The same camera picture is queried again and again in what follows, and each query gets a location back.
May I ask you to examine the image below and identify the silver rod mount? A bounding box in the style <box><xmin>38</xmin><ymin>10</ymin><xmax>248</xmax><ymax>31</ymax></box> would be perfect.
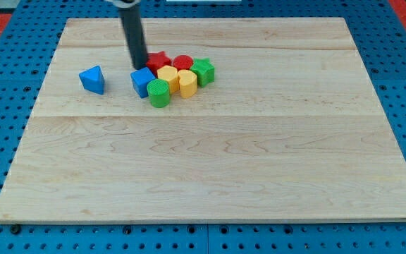
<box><xmin>105</xmin><ymin>0</ymin><xmax>141</xmax><ymax>5</ymax></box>

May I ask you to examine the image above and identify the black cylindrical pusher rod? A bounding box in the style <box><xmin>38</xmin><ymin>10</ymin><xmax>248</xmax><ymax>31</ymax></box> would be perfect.
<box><xmin>118</xmin><ymin>4</ymin><xmax>148</xmax><ymax>70</ymax></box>

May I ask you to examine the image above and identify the blue cube block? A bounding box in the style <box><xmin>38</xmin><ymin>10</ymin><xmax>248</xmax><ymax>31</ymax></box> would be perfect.
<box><xmin>130</xmin><ymin>67</ymin><xmax>156</xmax><ymax>98</ymax></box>

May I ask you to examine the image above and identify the blue triangle block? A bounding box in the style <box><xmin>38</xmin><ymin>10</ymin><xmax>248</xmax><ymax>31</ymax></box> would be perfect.
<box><xmin>79</xmin><ymin>66</ymin><xmax>105</xmax><ymax>95</ymax></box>

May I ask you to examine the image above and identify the red star block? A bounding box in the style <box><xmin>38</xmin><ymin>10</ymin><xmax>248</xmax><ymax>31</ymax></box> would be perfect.
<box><xmin>146</xmin><ymin>51</ymin><xmax>172</xmax><ymax>76</ymax></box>

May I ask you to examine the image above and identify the yellow hexagon block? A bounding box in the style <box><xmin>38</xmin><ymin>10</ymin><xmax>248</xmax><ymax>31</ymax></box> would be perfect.
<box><xmin>157</xmin><ymin>66</ymin><xmax>180</xmax><ymax>94</ymax></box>

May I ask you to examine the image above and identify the red cylinder block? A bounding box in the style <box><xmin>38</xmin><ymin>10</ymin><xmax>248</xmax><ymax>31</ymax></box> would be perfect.
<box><xmin>172</xmin><ymin>54</ymin><xmax>194</xmax><ymax>71</ymax></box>

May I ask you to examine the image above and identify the green cylinder block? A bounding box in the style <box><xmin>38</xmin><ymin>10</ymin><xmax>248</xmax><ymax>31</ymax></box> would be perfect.
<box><xmin>147</xmin><ymin>79</ymin><xmax>170</xmax><ymax>108</ymax></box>

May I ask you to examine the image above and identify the yellow heart block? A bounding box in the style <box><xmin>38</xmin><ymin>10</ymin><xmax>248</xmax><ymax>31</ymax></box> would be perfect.
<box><xmin>178</xmin><ymin>69</ymin><xmax>197</xmax><ymax>98</ymax></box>

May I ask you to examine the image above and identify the green star block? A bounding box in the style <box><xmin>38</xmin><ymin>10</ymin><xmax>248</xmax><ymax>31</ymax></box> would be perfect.
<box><xmin>190</xmin><ymin>58</ymin><xmax>215</xmax><ymax>87</ymax></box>

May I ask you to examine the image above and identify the light wooden board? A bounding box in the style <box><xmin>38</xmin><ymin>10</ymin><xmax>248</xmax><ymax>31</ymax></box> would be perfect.
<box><xmin>0</xmin><ymin>18</ymin><xmax>406</xmax><ymax>224</ymax></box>

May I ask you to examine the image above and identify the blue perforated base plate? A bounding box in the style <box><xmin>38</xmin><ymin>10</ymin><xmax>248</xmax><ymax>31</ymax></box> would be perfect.
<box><xmin>0</xmin><ymin>1</ymin><xmax>406</xmax><ymax>253</ymax></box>

